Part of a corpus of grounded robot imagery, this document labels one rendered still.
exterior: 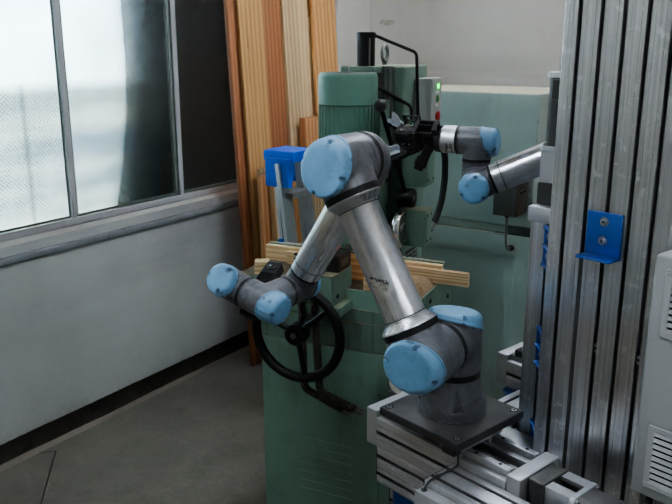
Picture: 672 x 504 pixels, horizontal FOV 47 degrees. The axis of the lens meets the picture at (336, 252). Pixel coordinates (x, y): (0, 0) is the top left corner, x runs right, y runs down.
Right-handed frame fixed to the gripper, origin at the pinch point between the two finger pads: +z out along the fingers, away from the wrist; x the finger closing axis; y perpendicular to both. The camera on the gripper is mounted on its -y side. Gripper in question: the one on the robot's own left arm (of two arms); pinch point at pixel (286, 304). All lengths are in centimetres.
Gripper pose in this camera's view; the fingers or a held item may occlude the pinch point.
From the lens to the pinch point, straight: 207.5
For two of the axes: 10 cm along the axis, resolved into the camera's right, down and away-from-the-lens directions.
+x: 9.1, 1.0, -4.1
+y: -2.0, 9.5, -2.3
